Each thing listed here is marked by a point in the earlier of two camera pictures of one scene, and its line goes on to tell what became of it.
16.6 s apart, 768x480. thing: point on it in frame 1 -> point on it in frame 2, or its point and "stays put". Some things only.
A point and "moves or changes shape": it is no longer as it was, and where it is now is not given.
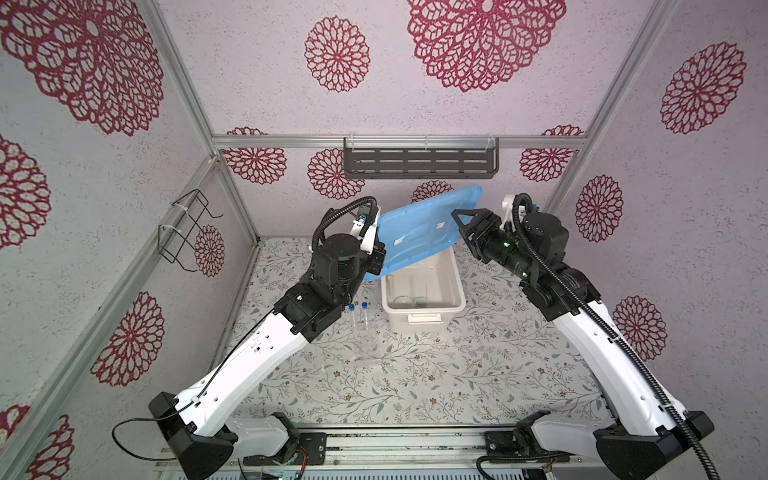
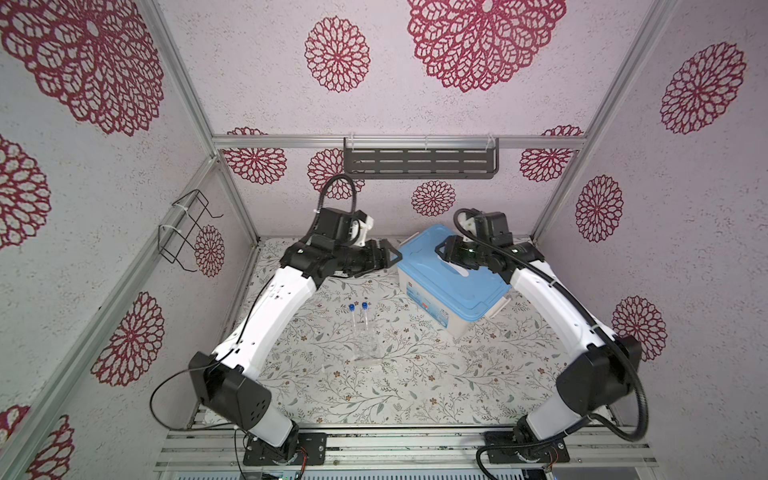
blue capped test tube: x=365 y=308 stays put
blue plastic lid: x=411 y=231 -> x=459 y=290
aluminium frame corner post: x=651 y=27 stays put
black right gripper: x=489 y=221 -> x=452 y=250
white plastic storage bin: x=424 y=297 moves or changes shape
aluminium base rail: x=415 y=447 stays put
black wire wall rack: x=172 y=240 stays put
